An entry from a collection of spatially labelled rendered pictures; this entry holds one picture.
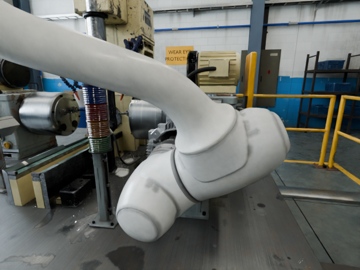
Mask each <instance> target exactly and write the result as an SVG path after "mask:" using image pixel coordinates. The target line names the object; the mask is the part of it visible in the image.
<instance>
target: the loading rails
mask: <svg viewBox="0 0 360 270"><path fill-rule="evenodd" d="M114 135H115V137H116V140H117V143H118V148H119V153H120V156H121V157H122V156H123V155H124V152H123V151H124V150H123V135H122V131H120V132H116V133H114ZM114 152H115V157H119V156H118V152H117V147H116V143H115V140H114ZM93 167H94V164H93V155H92V154H91V153H89V143H88V136H86V137H84V138H81V139H79V140H77V141H75V142H72V143H70V144H68V145H65V146H64V145H60V146H58V147H55V148H53V149H51V150H48V151H46V152H44V153H41V154H39V155H36V156H34V157H32V158H29V159H27V160H25V161H22V162H19V163H17V164H14V165H12V166H10V167H7V168H5V169H3V170H2V172H3V177H4V181H5V186H6V190H7V195H8V198H9V202H10V205H16V206H23V205H24V204H26V203H28V202H29V201H31V200H32V199H34V198H36V203H37V207H38V208H46V209H51V208H53V207H54V206H55V205H56V204H61V198H60V193H59V191H60V190H61V189H63V188H64V187H66V186H67V185H69V184H70V183H72V182H73V181H74V180H76V179H77V178H82V179H83V174H84V173H85V172H87V171H89V170H90V169H91V168H93Z"/></svg>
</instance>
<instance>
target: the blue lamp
mask: <svg viewBox="0 0 360 270"><path fill-rule="evenodd" d="M82 91H83V98H84V104H103V103H107V92H106V91H107V90H106V89H103V88H99V87H96V86H82Z"/></svg>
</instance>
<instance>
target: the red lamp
mask: <svg viewBox="0 0 360 270"><path fill-rule="evenodd" d="M107 104H108V103H103V104H84V107H85V116H86V120H87V121H105V120H108V119H109V116H108V115H109V114H108V105H107Z"/></svg>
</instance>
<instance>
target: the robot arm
mask: <svg viewBox="0 0 360 270"><path fill-rule="evenodd" d="M0 58H2V59H5V60H7V61H10V62H13V63H16V64H19V65H23V66H26V67H29V68H33V69H36V70H39V71H43V72H46V73H50V74H54V75H57V76H60V77H64V78H68V79H71V80H75V81H78V82H81V83H85V84H89V85H92V86H96V87H99V88H103V89H107V90H110V91H113V92H117V93H121V94H124V95H128V96H131V97H134V98H138V99H141V100H143V101H146V102H148V103H151V104H153V105H155V106H156V107H158V108H159V109H161V110H162V111H164V112H165V113H166V114H167V115H168V116H169V117H170V118H171V120H172V121H173V123H174V124H175V126H176V129H177V130H175V131H173V130H172V131H168V132H166V133H165V134H163V135H162V136H161V137H159V138H157V139H155V140H153V146H154V149H153V151H152V152H151V154H150V155H149V156H148V158H147V159H146V160H145V161H143V162H142V163H141V164H140V165H139V166H138V167H137V168H136V169H135V171H134V172H133V173H132V175H131V176H130V177H129V179H128V180H127V182H126V184H125V186H124V187H123V190H122V193H121V195H120V198H119V201H118V204H117V209H116V219H117V221H118V223H119V225H120V227H121V228H122V229H123V230H124V231H125V232H126V233H127V234H128V235H129V236H130V237H132V238H134V239H136V240H139V241H142V242H153V241H156V240H157V239H159V238H160V237H161V236H162V235H163V234H164V233H166V232H167V231H168V230H169V228H170V227H171V226H172V225H173V224H174V222H175V220H176V218H178V217H180V216H181V215H182V214H183V213H184V212H185V211H187V210H188V209H189V208H191V207H192V206H193V205H195V204H197V203H199V202H201V201H204V200H207V199H211V198H216V197H220V196H223V195H225V194H229V193H232V192H234V191H237V190H239V189H241V188H244V187H246V186H248V185H250V184H252V183H254V182H256V181H258V180H260V179H262V178H264V177H265V176H267V175H268V174H270V173H271V172H273V171H274V170H275V169H276V168H277V167H278V166H280V165H281V164H282V162H283V161H284V160H285V159H286V157H287V154H288V152H289V150H290V141H289V137H288V134H287V131H286V129H285V127H284V125H283V123H282V121H281V119H280V117H279V116H278V115H277V114H276V113H274V112H272V111H269V110H268V109H264V108H246V109H244V110H241V111H238V110H236V109H234V108H233V107H232V106H231V105H229V104H226V103H216V102H214V101H212V100H211V99H210V98H209V97H208V96H207V95H206V94H205V93H204V92H203V91H202V90H201V89H200V88H199V87H198V86H197V85H196V84H195V83H194V82H192V81H191V80H190V79H189V78H187V77H186V76H185V75H183V74H182V73H180V72H178V71H177V70H175V69H173V68H172V67H170V66H168V65H166V64H164V63H161V62H159V61H157V60H155V59H152V58H150V57H147V56H145V55H142V54H139V53H137V52H134V51H132V50H128V49H126V48H123V47H120V46H117V45H115V44H112V43H109V42H107V41H103V40H101V39H98V38H95V37H93V36H90V35H87V34H84V33H82V32H79V31H76V30H73V29H70V28H68V27H65V26H62V25H59V24H57V23H54V22H51V21H49V20H46V19H43V18H40V17H37V16H35V15H32V14H30V13H27V12H25V11H23V10H21V9H18V8H16V7H14V6H12V5H10V4H8V3H6V2H5V1H3V0H0Z"/></svg>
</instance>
